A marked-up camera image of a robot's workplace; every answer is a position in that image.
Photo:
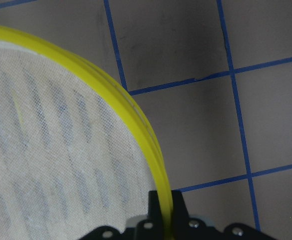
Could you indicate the yellow steamer layer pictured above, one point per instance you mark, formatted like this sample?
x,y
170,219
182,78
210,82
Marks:
x,y
76,150

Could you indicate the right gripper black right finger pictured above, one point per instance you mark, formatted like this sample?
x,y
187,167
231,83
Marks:
x,y
180,216

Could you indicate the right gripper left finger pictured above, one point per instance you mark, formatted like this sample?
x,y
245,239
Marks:
x,y
156,231

